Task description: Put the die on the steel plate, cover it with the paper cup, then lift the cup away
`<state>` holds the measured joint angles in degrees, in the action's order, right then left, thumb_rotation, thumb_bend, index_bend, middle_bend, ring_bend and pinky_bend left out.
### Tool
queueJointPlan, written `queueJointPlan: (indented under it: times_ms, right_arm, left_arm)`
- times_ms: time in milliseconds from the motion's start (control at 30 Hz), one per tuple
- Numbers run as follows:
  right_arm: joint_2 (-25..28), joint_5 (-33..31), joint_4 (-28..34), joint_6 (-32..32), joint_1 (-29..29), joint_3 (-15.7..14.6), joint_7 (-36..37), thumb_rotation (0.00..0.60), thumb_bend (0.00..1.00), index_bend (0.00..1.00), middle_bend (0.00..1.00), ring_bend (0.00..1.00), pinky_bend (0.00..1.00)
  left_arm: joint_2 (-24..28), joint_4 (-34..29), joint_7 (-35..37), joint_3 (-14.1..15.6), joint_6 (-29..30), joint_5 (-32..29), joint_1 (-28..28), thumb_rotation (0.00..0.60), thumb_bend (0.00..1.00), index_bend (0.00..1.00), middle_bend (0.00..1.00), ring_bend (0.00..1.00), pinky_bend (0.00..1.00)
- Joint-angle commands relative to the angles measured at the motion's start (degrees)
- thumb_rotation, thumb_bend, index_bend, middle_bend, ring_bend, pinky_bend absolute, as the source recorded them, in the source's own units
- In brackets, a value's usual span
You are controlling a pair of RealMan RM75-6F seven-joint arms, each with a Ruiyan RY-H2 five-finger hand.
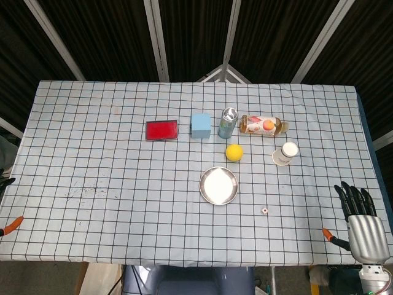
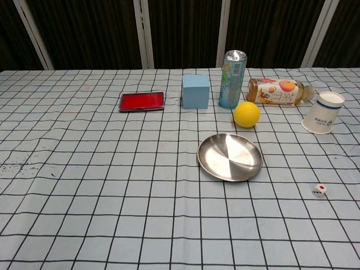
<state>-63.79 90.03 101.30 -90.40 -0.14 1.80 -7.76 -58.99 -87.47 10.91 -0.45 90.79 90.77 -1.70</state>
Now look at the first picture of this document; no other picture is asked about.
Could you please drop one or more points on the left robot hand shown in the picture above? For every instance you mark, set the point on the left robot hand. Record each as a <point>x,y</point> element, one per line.
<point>12,226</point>

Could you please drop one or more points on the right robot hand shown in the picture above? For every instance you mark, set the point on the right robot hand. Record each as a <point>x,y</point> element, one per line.
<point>365,236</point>

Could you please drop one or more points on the white paper cup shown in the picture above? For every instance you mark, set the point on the white paper cup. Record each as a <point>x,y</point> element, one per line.
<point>284,155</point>

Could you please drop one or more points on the metal plate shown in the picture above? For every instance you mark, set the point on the metal plate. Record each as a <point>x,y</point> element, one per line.
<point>218,186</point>

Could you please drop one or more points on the yellow floor stand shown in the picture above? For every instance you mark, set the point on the yellow floor stand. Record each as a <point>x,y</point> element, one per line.
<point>314,282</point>

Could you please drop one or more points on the brown cardboard box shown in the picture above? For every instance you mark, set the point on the brown cardboard box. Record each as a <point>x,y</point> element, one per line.
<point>95,279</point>

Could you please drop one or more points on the blue checkered tablecloth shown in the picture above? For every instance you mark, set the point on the blue checkered tablecloth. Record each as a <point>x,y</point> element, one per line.
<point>107,184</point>

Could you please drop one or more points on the dark blue table skirt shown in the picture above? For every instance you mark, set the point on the dark blue table skirt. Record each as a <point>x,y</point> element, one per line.
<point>367,123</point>

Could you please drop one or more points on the peach tea bottle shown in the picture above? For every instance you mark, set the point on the peach tea bottle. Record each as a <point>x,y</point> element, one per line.
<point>261,125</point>

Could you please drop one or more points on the yellow ball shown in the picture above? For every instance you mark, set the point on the yellow ball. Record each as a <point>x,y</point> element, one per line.
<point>234,152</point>

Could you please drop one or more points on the green drink can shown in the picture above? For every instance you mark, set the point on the green drink can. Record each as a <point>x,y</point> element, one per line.
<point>227,126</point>

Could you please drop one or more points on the red ink pad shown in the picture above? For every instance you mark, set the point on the red ink pad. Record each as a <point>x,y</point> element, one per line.
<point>161,130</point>

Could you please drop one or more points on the blue-grey robot torso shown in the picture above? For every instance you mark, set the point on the blue-grey robot torso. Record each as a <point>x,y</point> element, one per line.
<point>190,281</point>

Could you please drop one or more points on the light blue cube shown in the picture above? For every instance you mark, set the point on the light blue cube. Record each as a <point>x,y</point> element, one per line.
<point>200,126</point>

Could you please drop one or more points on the white aluminium frame post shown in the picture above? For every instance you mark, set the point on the white aluminium frame post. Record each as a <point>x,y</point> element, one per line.
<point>320,41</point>
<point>231,30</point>
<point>55,41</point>
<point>157,40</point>

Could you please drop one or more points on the white triangular frame brace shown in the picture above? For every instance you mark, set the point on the white triangular frame brace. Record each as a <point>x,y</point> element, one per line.
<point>223,73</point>

